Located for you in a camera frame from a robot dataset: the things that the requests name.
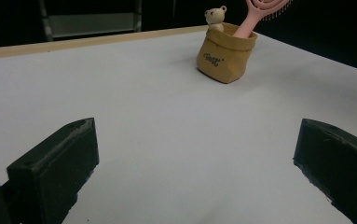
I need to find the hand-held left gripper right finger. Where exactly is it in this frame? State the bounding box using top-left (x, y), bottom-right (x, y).
top-left (293, 118), bottom-right (357, 224)

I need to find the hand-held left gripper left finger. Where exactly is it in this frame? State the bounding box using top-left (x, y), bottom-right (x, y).
top-left (7, 117), bottom-right (100, 224)

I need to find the brown bear pen holder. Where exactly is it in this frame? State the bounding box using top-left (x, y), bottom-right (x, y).
top-left (196, 5), bottom-right (259, 85)

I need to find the pink hairbrush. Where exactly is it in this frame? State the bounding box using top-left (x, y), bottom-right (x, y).
top-left (232, 0), bottom-right (292, 39)

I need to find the white table mat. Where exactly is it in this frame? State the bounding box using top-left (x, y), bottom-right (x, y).
top-left (0, 26), bottom-right (357, 224)

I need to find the white metal shelf stand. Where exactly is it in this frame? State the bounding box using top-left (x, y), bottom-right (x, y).
top-left (37, 0), bottom-right (144, 42)

